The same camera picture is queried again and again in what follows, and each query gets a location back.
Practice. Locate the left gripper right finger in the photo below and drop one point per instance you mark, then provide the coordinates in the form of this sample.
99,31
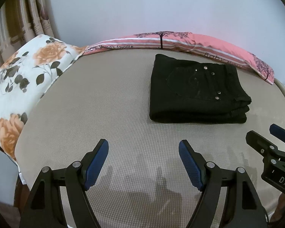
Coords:
242,206

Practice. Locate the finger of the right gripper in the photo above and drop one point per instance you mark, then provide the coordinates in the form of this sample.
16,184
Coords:
278,132
260,144

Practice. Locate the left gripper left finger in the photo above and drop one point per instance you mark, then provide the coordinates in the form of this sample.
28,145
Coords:
44,205

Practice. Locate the black pants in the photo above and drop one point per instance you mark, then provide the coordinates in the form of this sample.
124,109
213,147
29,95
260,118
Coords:
184,91

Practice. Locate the person's right hand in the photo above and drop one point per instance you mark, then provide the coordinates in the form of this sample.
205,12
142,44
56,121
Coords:
279,213

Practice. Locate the beige bed mat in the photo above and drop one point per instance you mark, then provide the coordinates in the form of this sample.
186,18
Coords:
143,182

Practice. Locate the white floral pillow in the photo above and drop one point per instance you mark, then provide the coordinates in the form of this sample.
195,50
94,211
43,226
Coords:
25,78

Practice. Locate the pink tree-print pillow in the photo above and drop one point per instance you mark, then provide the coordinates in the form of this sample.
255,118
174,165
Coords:
191,43

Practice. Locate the beige patterned curtain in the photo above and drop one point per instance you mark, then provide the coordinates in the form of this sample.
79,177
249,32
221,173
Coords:
21,21

